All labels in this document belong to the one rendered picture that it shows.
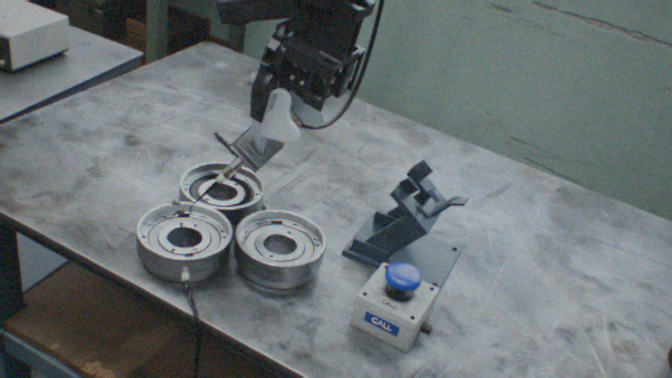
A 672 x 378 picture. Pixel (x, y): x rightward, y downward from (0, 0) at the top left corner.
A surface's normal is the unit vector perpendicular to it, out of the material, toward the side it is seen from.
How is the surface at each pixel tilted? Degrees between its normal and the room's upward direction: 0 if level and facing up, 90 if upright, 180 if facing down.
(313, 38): 91
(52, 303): 0
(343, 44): 91
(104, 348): 0
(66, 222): 0
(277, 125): 87
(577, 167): 90
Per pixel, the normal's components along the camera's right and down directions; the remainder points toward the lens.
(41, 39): 0.90, 0.36
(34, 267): 0.17, -0.82
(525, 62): -0.47, 0.42
